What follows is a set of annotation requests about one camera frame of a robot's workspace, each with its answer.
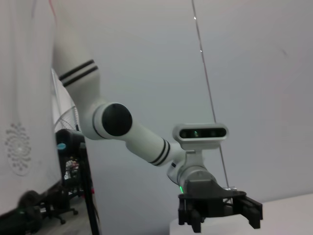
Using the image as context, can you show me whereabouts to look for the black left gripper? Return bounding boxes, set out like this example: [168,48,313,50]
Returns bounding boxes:
[178,180,264,233]

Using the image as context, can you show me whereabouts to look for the dark bag on floor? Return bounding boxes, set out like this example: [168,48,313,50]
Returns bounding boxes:
[0,190,44,235]

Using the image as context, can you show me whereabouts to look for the black upright stand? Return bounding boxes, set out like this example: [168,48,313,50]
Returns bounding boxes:
[78,142,101,235]

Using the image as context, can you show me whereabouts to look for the black office chair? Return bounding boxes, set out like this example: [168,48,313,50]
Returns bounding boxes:
[39,181,79,225]

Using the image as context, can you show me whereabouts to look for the black round device blue label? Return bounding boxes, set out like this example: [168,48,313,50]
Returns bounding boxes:
[55,129,85,168]

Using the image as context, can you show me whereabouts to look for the white robot torso panel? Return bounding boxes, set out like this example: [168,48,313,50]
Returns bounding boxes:
[0,0,63,217]

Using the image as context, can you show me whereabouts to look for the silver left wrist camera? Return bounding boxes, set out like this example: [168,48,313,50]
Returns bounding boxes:
[172,123,229,150]

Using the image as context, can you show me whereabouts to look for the wire guard fan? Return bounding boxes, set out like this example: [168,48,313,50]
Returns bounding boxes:
[53,105,82,135]

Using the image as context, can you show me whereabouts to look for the white wire mesh panel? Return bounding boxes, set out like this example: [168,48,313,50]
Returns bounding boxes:
[50,68,77,123]

